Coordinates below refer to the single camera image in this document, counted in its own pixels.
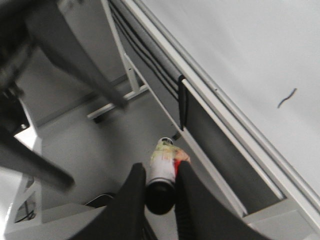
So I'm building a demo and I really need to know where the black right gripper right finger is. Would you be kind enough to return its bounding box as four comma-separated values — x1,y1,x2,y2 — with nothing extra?
174,161,267,240

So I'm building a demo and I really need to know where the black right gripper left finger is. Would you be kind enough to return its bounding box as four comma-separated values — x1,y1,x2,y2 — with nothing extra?
71,163,146,240

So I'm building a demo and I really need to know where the white whiteboard marker black tip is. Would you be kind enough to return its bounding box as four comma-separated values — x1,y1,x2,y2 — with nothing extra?
145,137,191,215

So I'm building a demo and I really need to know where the large white whiteboard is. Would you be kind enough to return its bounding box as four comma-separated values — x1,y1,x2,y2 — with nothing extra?
145,0,320,192

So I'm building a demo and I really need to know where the dark grey desk panel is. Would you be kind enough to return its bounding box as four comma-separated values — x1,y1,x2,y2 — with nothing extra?
179,80,287,215

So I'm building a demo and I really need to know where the black cable bundle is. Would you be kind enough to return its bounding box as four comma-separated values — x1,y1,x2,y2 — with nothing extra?
108,0,188,132

